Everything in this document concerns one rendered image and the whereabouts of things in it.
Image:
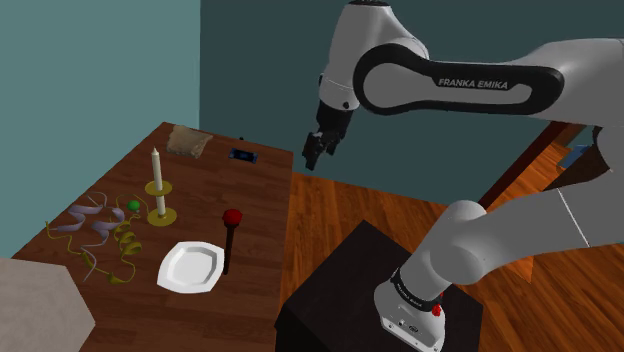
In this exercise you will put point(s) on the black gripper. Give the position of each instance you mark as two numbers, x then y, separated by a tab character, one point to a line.
332	117

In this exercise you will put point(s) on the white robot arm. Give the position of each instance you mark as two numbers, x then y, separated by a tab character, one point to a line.
585	63

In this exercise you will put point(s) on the dark blue phone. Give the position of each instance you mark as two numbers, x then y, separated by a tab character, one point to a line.
242	155

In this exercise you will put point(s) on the brown wooden table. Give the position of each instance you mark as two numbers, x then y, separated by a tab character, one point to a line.
204	195

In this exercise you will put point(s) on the tan folded cloth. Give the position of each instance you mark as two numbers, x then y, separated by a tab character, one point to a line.
187	141

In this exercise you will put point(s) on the red-headed black stick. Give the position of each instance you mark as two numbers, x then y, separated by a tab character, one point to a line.
228	244

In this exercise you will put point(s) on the black robot stand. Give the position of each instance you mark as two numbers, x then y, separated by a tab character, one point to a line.
331	297

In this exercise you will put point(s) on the white candle with gold holder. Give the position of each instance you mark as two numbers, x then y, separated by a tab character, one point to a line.
157	170

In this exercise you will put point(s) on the white plate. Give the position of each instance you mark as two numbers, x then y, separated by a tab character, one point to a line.
190	268

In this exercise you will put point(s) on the green ball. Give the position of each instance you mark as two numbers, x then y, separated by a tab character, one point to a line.
133	206

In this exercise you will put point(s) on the dark brown wooden furniture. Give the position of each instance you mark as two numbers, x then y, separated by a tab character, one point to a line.
526	161

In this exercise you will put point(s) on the yellow ribbon curl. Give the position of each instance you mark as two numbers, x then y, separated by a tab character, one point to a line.
128	240

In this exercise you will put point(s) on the lilac ribbon curl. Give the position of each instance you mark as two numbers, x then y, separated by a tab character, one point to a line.
78	214

